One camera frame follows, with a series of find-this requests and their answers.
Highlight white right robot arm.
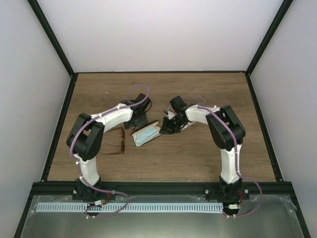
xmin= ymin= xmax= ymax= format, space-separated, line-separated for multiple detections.
xmin=160 ymin=105 xmax=246 ymax=200

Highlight tan glasses case striped trim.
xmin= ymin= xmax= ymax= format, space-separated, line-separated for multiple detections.
xmin=181 ymin=121 xmax=196 ymax=130

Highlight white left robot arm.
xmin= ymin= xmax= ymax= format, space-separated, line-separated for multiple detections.
xmin=66 ymin=98 xmax=152 ymax=200

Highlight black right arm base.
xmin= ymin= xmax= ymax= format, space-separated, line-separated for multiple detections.
xmin=204 ymin=176 xmax=250 ymax=202

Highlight black aluminium frame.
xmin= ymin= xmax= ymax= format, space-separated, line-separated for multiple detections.
xmin=15 ymin=0 xmax=310 ymax=238

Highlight tan glasses case black trim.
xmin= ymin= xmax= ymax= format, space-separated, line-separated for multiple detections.
xmin=131 ymin=120 xmax=161 ymax=147

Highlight brown sunglasses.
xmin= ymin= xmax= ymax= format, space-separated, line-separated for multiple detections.
xmin=99 ymin=127 xmax=125 ymax=155

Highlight light blue slotted cable duct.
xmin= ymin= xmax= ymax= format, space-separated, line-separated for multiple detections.
xmin=36 ymin=202 xmax=223 ymax=214

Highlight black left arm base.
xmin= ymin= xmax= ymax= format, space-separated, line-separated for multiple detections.
xmin=72 ymin=179 xmax=116 ymax=201

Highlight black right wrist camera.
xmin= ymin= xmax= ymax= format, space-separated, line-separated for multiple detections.
xmin=169 ymin=96 xmax=187 ymax=113

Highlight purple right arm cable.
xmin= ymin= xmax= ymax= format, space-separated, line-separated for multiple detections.
xmin=167 ymin=95 xmax=264 ymax=218

